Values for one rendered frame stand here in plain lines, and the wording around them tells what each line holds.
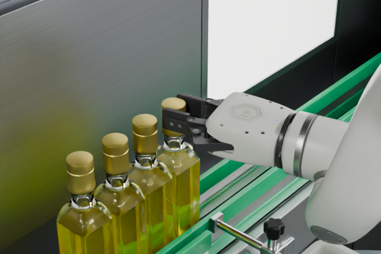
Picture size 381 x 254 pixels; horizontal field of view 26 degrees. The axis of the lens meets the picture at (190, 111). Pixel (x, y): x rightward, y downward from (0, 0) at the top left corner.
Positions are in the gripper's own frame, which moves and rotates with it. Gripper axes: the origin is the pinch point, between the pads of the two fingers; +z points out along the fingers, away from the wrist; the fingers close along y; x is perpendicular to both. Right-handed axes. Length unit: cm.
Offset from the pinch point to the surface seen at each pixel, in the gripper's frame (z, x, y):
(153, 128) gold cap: 1.4, -0.6, 6.1
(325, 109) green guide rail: -8, 22, -45
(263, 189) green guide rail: -7.1, 20.5, -14.6
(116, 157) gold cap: 3.2, 0.3, 12.7
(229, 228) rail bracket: -6.9, 18.9, -1.4
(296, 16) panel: 0.7, 6.1, -48.8
